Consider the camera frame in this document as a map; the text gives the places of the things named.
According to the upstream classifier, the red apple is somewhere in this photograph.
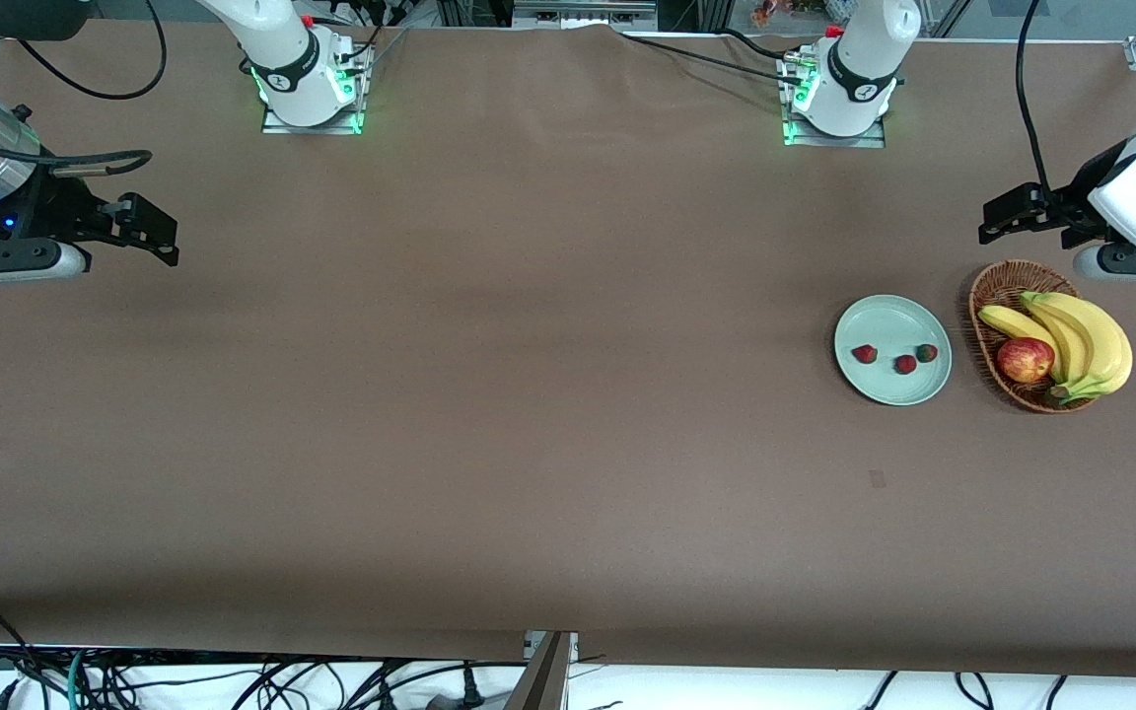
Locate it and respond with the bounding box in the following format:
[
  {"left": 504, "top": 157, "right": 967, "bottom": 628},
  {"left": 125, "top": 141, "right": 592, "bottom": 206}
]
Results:
[{"left": 996, "top": 336, "right": 1056, "bottom": 385}]

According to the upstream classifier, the grey metal box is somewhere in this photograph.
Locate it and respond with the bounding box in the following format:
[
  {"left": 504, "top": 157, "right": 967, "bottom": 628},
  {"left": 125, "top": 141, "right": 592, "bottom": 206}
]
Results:
[{"left": 512, "top": 0, "right": 660, "bottom": 31}]

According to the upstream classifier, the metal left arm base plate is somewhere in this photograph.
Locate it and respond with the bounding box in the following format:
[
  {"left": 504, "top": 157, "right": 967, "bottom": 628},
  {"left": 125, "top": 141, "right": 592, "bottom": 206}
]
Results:
[{"left": 782, "top": 54, "right": 887, "bottom": 149}]

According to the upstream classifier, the large yellow banana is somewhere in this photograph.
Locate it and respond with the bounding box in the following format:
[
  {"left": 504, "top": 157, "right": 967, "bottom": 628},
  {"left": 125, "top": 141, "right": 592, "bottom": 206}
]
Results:
[{"left": 1022, "top": 291, "right": 1134, "bottom": 405}]

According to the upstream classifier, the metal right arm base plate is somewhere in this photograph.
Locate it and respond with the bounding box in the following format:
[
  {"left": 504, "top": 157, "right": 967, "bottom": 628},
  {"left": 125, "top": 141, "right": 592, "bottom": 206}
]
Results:
[{"left": 262, "top": 44, "right": 372, "bottom": 136}]

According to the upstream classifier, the medium yellow banana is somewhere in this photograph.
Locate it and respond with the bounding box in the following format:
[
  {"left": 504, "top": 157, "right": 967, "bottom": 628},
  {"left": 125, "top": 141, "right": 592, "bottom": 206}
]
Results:
[{"left": 1020, "top": 292, "right": 1094, "bottom": 388}]

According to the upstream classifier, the brown wicker basket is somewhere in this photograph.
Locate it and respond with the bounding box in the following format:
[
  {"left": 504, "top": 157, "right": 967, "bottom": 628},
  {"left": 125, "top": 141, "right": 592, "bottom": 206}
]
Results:
[{"left": 968, "top": 259, "right": 1116, "bottom": 414}]

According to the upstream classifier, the brown table cover mat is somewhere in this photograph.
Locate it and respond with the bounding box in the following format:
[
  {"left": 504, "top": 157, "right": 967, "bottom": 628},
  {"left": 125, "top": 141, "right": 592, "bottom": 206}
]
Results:
[{"left": 0, "top": 18, "right": 1136, "bottom": 679}]

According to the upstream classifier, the pale green round plate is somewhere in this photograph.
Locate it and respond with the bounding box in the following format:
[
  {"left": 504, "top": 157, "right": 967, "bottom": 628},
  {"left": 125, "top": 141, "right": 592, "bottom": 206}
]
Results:
[{"left": 833, "top": 294, "right": 954, "bottom": 407}]

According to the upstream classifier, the aluminium frame post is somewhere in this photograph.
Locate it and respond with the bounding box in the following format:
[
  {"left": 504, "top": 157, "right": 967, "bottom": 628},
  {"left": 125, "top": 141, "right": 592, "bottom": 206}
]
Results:
[{"left": 504, "top": 629, "right": 579, "bottom": 710}]

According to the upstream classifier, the small yellow banana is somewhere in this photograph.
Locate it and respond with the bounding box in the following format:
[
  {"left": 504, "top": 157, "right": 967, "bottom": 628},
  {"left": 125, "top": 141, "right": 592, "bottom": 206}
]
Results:
[{"left": 979, "top": 305, "right": 1062, "bottom": 381}]

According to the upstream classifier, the black cable lying on mat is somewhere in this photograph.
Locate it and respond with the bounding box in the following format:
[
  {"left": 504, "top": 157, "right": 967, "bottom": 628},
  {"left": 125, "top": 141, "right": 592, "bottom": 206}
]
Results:
[{"left": 612, "top": 28, "right": 811, "bottom": 90}]

